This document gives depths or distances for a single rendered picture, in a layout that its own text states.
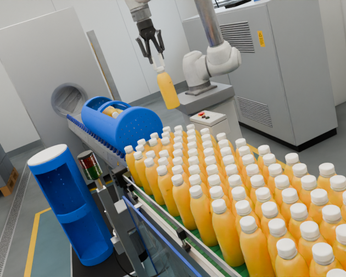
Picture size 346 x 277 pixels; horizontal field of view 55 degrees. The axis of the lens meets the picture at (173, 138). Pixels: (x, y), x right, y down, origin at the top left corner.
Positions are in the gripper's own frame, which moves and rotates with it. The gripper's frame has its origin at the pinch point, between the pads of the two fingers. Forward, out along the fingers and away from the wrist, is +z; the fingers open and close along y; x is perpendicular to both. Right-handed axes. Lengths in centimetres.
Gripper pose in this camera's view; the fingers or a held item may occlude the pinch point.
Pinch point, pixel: (157, 62)
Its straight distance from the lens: 164.6
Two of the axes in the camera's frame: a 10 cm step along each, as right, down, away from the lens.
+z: 3.1, 8.8, 3.5
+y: -8.4, 4.3, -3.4
